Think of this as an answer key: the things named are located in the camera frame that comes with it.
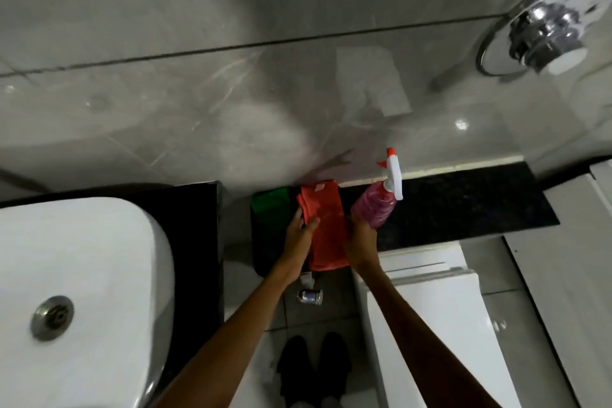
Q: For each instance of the person's left thumb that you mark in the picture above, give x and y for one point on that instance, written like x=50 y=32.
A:
x=311 y=223

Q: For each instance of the person's black left shoe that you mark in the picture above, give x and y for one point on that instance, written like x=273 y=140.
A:
x=294 y=369

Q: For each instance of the pink spray bottle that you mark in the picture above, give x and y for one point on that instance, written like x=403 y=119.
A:
x=377 y=198

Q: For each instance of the black trash bin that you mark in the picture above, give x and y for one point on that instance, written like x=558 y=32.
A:
x=272 y=235

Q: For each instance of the black granite ledge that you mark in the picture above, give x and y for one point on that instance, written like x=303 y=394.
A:
x=454 y=202

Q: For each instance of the person's black shoe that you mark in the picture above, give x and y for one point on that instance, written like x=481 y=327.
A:
x=294 y=369
x=334 y=367

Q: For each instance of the black granite sink counter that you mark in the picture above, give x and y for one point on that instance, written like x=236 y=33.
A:
x=191 y=250

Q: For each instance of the person's right forearm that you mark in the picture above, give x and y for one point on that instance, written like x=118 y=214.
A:
x=420 y=342

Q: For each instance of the person's black right shoe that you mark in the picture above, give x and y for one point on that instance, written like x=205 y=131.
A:
x=334 y=367

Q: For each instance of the person's left hand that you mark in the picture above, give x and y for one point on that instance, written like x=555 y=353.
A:
x=296 y=242

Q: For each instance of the person's right hand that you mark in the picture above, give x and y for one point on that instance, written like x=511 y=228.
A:
x=362 y=244

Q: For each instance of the small metal floor valve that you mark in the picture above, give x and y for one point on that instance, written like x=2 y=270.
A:
x=310 y=296

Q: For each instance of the chrome flush valve button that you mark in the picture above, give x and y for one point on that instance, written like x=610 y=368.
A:
x=545 y=25

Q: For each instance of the white door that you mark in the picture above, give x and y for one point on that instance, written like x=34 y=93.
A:
x=569 y=274

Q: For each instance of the person's left forearm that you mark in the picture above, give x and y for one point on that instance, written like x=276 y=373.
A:
x=229 y=339

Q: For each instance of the white ceramic sink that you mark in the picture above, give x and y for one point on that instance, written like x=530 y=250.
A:
x=71 y=297

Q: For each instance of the white toilet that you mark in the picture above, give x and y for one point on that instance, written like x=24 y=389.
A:
x=430 y=312

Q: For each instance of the metal sink drain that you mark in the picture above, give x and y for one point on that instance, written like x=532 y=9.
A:
x=52 y=318

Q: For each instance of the red cleaning cloth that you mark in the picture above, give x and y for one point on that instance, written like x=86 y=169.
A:
x=327 y=226

